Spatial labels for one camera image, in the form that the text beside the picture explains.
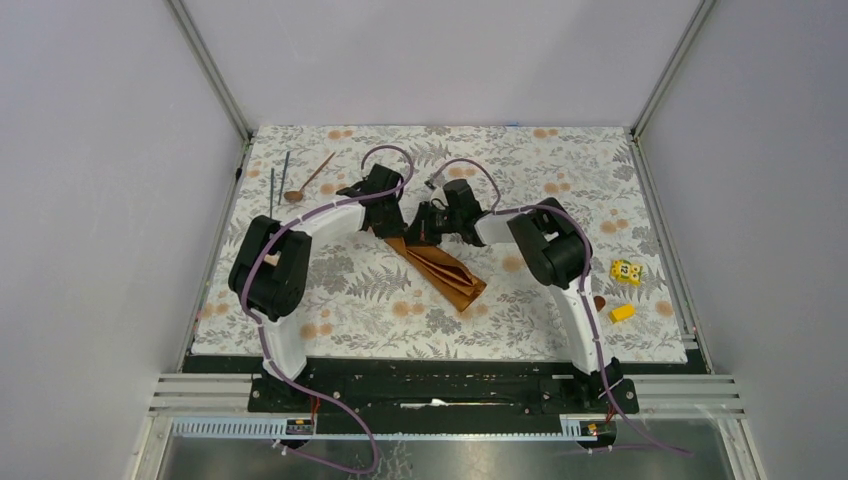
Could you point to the dark teal chopstick left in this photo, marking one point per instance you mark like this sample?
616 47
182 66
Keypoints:
271 192

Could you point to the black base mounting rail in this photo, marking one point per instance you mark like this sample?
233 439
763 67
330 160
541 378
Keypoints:
441 397

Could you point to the yellow cube block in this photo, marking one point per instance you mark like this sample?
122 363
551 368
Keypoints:
622 313

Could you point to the orange cloth napkin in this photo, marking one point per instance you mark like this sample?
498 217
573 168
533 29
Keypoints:
445 273

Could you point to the dark teal chopstick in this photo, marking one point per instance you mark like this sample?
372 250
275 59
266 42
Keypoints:
283 177
271 192

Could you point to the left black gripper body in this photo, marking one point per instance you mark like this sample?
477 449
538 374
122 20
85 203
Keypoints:
391 222

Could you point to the brown wooden spoon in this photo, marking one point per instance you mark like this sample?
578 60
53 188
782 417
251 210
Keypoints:
294 196

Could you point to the dark teal chopstick right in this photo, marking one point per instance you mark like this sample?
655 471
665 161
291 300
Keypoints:
283 177

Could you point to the left aluminium frame post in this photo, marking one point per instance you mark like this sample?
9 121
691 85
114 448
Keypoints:
209 68

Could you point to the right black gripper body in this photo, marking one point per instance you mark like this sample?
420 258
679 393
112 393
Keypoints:
442 222

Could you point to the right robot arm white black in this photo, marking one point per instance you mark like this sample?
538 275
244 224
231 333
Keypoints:
554 248

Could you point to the right aluminium frame post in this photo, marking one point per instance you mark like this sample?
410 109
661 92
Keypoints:
694 26

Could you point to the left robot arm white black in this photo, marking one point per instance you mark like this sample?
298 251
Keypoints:
270 270

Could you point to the aluminium frame post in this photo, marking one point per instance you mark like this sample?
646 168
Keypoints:
209 68
694 26

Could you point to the yellow numbered die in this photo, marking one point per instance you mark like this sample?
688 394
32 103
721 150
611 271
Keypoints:
625 271

